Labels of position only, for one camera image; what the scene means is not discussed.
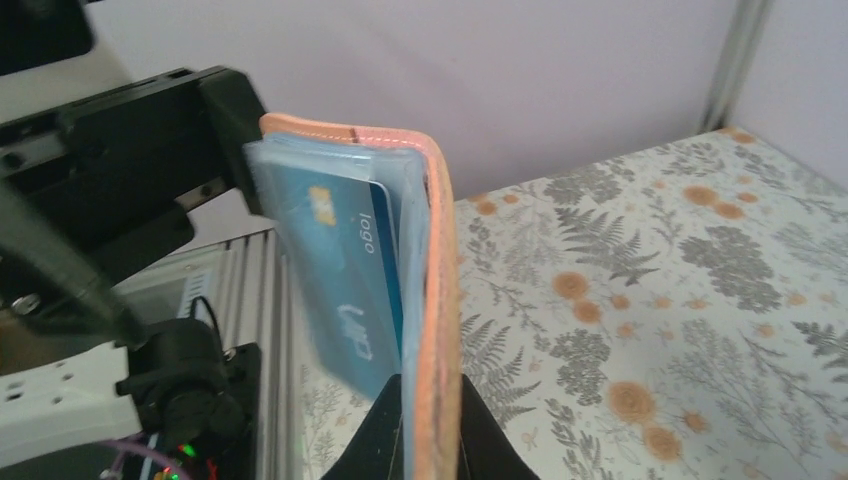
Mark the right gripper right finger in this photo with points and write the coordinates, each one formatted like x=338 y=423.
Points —
x=485 y=452

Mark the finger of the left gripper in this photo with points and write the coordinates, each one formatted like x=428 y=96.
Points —
x=50 y=288

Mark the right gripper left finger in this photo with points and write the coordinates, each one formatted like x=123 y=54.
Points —
x=376 y=450

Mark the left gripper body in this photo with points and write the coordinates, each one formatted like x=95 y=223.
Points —
x=118 y=173

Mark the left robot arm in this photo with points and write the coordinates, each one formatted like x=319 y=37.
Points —
x=73 y=401

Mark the floral table mat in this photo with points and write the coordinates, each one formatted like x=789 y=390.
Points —
x=675 y=313

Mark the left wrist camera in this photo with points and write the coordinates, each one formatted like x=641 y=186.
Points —
x=51 y=54

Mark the aluminium rail frame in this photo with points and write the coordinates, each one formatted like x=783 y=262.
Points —
x=245 y=331

